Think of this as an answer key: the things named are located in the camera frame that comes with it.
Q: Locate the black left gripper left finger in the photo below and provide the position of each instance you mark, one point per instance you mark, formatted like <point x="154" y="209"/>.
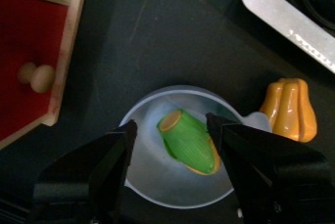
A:
<point x="87" y="172"/>

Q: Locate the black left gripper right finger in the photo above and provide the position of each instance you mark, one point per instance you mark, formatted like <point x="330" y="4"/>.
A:
<point x="270" y="172"/>

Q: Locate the yellow toy bell pepper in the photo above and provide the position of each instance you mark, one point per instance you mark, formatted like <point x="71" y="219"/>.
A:
<point x="290" y="110"/>

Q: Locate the light blue plastic bowl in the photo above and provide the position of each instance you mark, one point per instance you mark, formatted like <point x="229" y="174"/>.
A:
<point x="174" y="185"/>

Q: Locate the green toy corn cob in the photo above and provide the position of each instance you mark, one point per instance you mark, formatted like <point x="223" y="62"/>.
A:
<point x="189" y="143"/>

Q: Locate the red wooden drawer box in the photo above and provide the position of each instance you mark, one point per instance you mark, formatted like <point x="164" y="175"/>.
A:
<point x="30" y="55"/>

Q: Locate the grey metal tray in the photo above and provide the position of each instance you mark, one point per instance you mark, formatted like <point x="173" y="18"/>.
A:
<point x="283" y="12"/>

